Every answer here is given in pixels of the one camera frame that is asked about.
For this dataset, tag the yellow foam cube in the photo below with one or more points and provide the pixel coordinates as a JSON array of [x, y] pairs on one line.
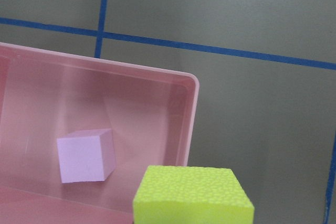
[[184, 194]]

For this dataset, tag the pink foam cube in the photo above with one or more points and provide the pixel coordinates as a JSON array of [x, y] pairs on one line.
[[86, 156]]

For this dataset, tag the pink plastic bin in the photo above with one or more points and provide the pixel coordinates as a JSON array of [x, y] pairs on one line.
[[46, 95]]

